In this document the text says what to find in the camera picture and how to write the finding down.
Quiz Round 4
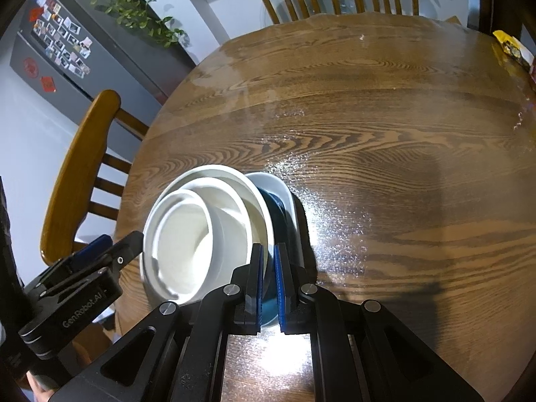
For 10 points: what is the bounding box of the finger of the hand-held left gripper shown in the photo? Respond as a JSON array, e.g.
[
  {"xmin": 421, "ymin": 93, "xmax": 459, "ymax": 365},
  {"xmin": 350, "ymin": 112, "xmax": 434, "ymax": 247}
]
[
  {"xmin": 38, "ymin": 234, "xmax": 113, "ymax": 279},
  {"xmin": 44, "ymin": 230, "xmax": 145, "ymax": 298}
]

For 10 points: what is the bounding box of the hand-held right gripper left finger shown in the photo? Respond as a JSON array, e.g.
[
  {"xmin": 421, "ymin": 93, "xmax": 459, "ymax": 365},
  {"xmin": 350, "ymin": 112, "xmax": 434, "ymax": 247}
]
[{"xmin": 50, "ymin": 243, "xmax": 271, "ymax": 402}]

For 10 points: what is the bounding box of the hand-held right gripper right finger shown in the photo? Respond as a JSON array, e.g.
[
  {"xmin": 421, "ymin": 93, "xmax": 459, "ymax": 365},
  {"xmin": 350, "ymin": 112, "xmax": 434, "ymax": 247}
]
[{"xmin": 274, "ymin": 243, "xmax": 484, "ymax": 402}]

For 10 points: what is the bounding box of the white straight-sided ramekin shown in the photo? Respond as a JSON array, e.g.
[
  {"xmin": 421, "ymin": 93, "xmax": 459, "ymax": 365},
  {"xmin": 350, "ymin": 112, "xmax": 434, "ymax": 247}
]
[{"xmin": 143, "ymin": 188, "xmax": 214, "ymax": 298}]

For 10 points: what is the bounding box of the white bowl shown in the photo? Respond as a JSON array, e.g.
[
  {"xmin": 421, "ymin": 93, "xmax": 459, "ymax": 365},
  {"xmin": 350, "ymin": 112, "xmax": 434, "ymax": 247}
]
[{"xmin": 161, "ymin": 177, "xmax": 254, "ymax": 306}]

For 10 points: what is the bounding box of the blue plate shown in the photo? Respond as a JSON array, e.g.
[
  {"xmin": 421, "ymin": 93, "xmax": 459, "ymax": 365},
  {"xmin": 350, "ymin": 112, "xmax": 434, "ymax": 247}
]
[{"xmin": 256, "ymin": 186, "xmax": 289, "ymax": 327}]

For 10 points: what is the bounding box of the large patterned square plate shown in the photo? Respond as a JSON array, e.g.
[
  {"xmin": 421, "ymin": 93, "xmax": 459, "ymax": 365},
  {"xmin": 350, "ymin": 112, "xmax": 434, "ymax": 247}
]
[{"xmin": 245, "ymin": 172, "xmax": 306, "ymax": 269}]

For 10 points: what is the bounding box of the large grey-white bowl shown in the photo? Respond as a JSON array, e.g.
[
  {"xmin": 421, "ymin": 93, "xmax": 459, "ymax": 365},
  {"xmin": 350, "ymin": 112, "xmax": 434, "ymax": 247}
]
[{"xmin": 140, "ymin": 164, "xmax": 276, "ymax": 315}]

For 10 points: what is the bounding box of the person's left hand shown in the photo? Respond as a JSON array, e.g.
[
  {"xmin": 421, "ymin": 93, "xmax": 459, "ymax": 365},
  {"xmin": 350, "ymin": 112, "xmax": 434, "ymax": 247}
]
[{"xmin": 27, "ymin": 371, "xmax": 55, "ymax": 402}]

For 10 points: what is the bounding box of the grey refrigerator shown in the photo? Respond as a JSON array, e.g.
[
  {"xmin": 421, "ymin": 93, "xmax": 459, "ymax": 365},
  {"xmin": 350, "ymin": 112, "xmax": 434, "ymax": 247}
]
[{"xmin": 9, "ymin": 0, "xmax": 197, "ymax": 105}]

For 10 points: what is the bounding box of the cluster of fridge photos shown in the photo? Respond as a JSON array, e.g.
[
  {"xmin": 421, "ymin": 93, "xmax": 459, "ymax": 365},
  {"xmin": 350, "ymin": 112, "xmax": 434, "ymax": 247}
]
[{"xmin": 31, "ymin": 0, "xmax": 92, "ymax": 78}]

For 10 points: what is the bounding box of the trailing green vine plant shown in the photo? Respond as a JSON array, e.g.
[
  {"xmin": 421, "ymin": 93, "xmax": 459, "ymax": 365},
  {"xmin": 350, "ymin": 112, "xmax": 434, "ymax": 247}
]
[{"xmin": 50, "ymin": 0, "xmax": 189, "ymax": 49}]

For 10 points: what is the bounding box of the yellow snack packet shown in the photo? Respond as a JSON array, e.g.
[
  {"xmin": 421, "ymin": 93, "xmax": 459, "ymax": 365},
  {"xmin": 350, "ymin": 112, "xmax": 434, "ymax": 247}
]
[{"xmin": 492, "ymin": 29, "xmax": 534, "ymax": 72}]

